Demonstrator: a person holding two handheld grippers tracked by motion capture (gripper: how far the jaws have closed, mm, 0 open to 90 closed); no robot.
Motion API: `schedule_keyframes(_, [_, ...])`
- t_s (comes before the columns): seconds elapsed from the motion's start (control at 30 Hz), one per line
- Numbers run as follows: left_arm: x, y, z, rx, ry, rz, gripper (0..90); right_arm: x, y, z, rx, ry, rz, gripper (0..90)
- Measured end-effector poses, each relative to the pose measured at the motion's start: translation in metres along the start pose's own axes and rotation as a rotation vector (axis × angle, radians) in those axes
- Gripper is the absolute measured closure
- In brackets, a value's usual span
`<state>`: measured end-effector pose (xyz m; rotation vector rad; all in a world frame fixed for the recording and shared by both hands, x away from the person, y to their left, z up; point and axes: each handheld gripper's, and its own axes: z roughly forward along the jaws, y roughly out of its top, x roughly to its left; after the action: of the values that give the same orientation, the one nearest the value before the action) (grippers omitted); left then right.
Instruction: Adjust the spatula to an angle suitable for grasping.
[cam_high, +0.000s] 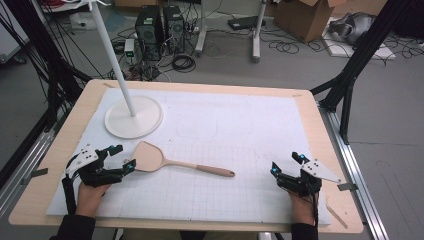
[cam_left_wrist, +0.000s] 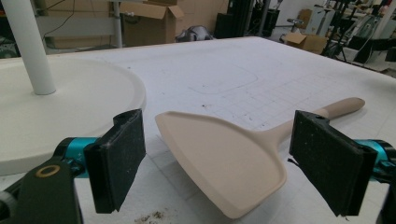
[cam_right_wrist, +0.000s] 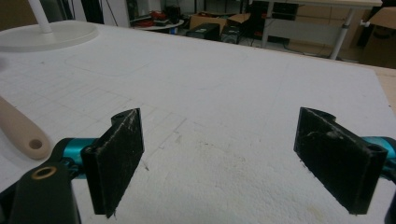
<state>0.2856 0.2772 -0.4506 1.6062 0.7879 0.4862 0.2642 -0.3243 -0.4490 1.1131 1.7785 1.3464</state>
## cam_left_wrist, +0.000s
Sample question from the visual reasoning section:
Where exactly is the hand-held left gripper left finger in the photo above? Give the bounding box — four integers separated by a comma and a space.
55, 108, 147, 215

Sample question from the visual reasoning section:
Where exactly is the beige wooden spatula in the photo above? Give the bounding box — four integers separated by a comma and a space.
154, 97, 366, 220

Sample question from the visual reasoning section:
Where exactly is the white round lamp base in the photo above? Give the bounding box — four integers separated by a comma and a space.
0, 55, 148, 177

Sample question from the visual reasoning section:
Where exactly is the open brown cardboard box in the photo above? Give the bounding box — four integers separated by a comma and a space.
120, 1, 185, 48

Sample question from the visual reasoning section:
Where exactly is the black cable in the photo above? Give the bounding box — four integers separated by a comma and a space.
41, 0, 77, 40

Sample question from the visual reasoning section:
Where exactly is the black cabinet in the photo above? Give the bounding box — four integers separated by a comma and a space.
214, 0, 280, 39

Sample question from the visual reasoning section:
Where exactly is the grey backpack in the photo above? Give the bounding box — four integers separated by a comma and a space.
176, 25, 215, 43

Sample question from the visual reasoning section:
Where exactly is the white lamp pole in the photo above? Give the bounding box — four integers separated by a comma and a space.
1, 0, 57, 96

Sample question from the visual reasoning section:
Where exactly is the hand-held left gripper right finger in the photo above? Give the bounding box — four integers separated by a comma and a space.
289, 109, 396, 217

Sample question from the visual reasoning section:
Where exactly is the small brown cardboard box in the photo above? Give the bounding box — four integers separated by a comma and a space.
282, 32, 329, 55

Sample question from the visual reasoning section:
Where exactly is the white table leg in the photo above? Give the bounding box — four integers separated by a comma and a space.
111, 0, 123, 49

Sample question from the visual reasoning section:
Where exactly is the black stand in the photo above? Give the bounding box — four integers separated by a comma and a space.
320, 0, 353, 59

